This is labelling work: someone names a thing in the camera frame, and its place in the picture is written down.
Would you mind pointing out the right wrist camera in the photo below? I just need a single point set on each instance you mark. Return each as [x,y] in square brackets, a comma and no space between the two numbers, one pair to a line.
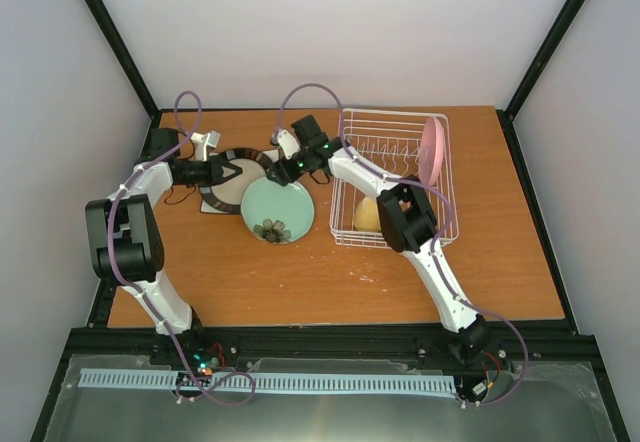
[287,143]

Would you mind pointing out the black round plate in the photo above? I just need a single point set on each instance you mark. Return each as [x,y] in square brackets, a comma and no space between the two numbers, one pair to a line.
[235,182]

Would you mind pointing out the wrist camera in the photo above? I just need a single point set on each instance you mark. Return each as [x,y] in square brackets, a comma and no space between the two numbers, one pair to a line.
[287,143]
[204,144]

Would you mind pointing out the pink round plate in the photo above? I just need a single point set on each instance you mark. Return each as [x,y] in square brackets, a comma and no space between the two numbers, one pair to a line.
[431,152]

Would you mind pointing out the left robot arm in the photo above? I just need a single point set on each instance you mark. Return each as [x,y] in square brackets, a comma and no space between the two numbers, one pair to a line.
[125,241]

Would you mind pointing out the black frame post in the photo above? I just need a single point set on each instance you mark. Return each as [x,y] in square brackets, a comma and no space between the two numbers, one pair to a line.
[559,28]
[107,26]

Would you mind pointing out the white wire dish rack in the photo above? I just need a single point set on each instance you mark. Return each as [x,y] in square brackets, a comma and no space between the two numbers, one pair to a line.
[392,141]

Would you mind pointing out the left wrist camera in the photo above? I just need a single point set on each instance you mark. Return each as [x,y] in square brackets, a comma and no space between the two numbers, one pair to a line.
[204,144]

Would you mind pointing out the white square plate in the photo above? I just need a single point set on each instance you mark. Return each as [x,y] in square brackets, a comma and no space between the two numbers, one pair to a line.
[215,209]

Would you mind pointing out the right black frame post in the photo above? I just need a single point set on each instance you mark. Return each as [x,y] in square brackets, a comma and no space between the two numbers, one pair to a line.
[559,28]

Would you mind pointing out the teal flower plate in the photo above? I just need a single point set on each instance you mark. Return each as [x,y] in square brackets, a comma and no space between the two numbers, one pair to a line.
[277,214]

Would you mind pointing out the yellow ceramic mug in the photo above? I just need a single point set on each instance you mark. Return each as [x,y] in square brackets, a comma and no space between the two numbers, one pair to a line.
[366,216]

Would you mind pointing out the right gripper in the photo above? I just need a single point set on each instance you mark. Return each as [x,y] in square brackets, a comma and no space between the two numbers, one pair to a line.
[281,170]

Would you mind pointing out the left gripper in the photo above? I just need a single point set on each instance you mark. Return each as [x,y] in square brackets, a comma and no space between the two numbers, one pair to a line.
[216,172]

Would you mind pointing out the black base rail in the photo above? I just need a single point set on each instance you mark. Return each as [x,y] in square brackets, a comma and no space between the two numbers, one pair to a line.
[421,346]

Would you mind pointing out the metal base plate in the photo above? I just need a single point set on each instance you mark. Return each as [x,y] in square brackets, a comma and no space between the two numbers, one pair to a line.
[553,402]

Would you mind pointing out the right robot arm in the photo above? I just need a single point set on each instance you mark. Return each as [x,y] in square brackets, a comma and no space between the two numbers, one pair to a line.
[408,222]

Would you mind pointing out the light blue cable duct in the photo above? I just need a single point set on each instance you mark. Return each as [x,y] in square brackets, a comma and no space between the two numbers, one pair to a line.
[272,383]

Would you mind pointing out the left black frame post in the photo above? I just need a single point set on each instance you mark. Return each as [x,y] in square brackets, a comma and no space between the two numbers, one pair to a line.
[107,26]

